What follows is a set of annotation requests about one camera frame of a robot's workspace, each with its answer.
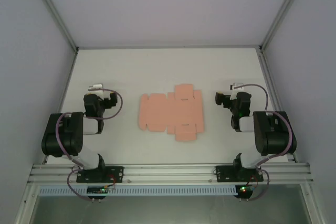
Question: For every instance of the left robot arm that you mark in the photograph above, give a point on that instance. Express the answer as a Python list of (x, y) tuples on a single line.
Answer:
[(63, 140)]

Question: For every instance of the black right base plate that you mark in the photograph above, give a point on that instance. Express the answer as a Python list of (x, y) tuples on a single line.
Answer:
[(223, 172)]

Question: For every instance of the left circuit board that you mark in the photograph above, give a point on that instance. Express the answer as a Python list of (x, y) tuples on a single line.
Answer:
[(97, 190)]

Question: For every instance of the aluminium frame post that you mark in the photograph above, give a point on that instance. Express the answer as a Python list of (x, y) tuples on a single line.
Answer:
[(55, 11), (282, 11)]

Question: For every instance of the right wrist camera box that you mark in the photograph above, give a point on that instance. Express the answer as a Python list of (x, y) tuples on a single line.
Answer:
[(232, 87)]

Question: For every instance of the circuit board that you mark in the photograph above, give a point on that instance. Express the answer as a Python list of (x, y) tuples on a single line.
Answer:
[(97, 190), (244, 189)]

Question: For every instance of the aluminium side rail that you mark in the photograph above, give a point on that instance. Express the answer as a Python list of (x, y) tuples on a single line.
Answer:
[(265, 64), (61, 100)]

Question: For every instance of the aluminium frame leg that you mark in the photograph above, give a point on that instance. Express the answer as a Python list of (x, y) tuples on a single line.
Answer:
[(25, 205), (312, 205)]

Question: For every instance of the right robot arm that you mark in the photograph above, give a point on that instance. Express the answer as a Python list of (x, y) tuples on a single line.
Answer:
[(275, 140)]

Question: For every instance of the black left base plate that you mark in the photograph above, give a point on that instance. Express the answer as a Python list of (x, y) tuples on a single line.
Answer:
[(118, 169)]

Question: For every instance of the pink paper box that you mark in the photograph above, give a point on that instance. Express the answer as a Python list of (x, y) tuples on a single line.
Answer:
[(170, 113)]

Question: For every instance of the aluminium mounting rail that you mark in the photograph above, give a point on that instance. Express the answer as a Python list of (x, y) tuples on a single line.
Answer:
[(168, 171)]

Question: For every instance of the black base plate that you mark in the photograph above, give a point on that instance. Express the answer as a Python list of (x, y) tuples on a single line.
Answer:
[(223, 172), (118, 169)]

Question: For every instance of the right circuit board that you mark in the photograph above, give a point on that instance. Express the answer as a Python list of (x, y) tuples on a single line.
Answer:
[(244, 189)]

